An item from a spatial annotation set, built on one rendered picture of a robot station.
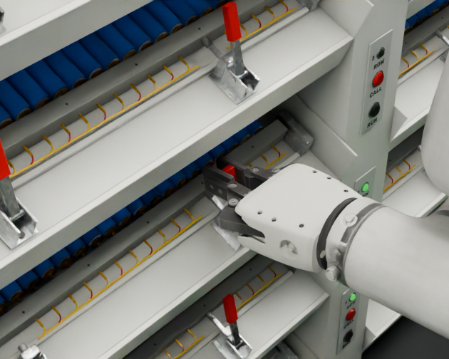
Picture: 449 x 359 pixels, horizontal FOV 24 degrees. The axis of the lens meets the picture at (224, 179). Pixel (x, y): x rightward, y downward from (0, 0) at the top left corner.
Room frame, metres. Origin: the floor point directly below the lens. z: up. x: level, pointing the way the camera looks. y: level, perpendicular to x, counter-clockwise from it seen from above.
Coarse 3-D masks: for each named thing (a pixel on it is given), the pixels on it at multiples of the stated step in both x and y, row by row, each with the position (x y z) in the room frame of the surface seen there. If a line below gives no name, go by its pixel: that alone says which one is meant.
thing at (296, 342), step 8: (288, 336) 0.95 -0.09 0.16; (296, 336) 0.94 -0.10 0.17; (280, 344) 0.94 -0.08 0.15; (288, 344) 0.95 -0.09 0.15; (296, 344) 0.94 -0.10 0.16; (304, 344) 0.93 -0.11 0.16; (272, 352) 0.93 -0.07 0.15; (280, 352) 0.94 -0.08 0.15; (288, 352) 0.93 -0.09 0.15; (296, 352) 0.94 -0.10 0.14; (304, 352) 0.93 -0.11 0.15
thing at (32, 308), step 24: (264, 144) 0.91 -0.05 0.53; (264, 168) 0.89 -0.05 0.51; (192, 192) 0.83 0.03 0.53; (144, 216) 0.79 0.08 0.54; (168, 216) 0.79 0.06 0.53; (120, 240) 0.75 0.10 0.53; (144, 240) 0.77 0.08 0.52; (168, 240) 0.78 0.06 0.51; (96, 264) 0.72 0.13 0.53; (48, 288) 0.69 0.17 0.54; (72, 288) 0.69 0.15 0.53; (24, 312) 0.66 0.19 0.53; (72, 312) 0.68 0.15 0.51; (0, 336) 0.63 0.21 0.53
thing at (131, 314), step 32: (288, 128) 0.94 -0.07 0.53; (320, 128) 0.93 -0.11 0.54; (256, 160) 0.91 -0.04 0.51; (320, 160) 0.93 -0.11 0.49; (352, 160) 0.90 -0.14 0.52; (192, 224) 0.81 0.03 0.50; (128, 256) 0.76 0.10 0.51; (192, 256) 0.77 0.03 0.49; (224, 256) 0.78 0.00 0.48; (96, 288) 0.71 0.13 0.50; (128, 288) 0.72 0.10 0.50; (160, 288) 0.73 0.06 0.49; (192, 288) 0.74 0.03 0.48; (96, 320) 0.68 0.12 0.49; (128, 320) 0.69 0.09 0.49; (160, 320) 0.70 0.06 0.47; (0, 352) 0.63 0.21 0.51; (64, 352) 0.64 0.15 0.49; (96, 352) 0.65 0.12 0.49; (128, 352) 0.68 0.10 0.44
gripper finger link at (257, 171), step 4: (252, 168) 0.82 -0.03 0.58; (256, 168) 0.82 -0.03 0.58; (260, 168) 0.81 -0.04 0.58; (252, 172) 0.81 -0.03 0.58; (256, 172) 0.81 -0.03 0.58; (260, 172) 0.81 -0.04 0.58; (264, 172) 0.80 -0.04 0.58; (268, 172) 0.80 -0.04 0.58; (272, 172) 0.80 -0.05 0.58; (252, 176) 0.81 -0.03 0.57; (256, 176) 0.80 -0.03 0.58; (260, 176) 0.80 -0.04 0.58; (264, 176) 0.80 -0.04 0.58; (268, 176) 0.80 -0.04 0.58; (272, 176) 0.80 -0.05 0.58; (264, 180) 0.80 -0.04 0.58
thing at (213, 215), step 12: (216, 216) 0.82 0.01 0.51; (192, 228) 0.80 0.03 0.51; (180, 240) 0.78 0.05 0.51; (156, 252) 0.76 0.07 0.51; (144, 264) 0.75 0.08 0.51; (132, 276) 0.73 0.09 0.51; (108, 288) 0.71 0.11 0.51; (96, 300) 0.70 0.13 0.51; (84, 312) 0.69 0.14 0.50; (60, 324) 0.66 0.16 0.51; (48, 336) 0.65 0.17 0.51
